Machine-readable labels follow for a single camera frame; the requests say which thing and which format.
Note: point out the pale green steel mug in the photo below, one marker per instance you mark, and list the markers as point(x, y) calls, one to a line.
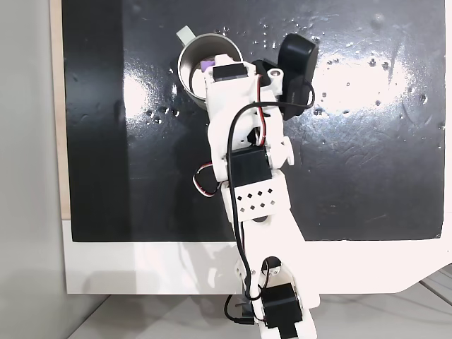
point(205, 46)

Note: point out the black camera box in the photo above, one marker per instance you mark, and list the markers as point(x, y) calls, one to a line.
point(296, 67)

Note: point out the black table mat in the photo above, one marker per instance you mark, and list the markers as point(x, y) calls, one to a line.
point(353, 152)

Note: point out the purple ribbed pen grip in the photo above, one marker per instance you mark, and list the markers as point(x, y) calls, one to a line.
point(207, 65)

